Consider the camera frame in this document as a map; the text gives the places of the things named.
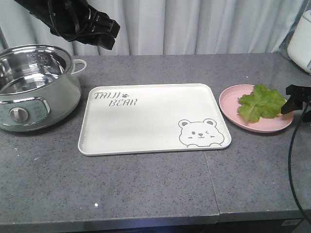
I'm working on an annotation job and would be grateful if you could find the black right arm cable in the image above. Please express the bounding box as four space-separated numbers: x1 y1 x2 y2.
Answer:
288 100 311 226

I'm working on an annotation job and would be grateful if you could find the white blender appliance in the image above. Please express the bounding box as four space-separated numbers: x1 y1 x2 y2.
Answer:
287 10 311 74

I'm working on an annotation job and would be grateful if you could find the white pleated curtain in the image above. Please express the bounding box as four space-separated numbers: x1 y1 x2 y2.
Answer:
0 0 310 55

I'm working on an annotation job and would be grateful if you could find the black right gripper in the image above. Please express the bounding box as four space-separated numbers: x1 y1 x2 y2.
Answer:
281 84 311 115

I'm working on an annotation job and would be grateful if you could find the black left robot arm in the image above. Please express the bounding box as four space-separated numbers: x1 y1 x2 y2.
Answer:
17 0 120 50

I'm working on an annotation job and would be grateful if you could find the pink round plate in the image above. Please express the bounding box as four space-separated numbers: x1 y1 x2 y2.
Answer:
219 84 294 133

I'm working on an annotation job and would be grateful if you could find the green lettuce leaf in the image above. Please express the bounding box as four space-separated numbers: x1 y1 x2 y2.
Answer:
237 84 286 123

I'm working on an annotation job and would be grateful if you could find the cream bear serving tray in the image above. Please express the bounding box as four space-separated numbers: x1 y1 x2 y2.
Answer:
78 83 231 156

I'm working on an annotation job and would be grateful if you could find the green electric cooking pot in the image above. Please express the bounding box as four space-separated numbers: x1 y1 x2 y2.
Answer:
0 44 87 132

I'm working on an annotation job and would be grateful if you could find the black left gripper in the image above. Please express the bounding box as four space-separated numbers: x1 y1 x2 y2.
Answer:
48 0 120 50

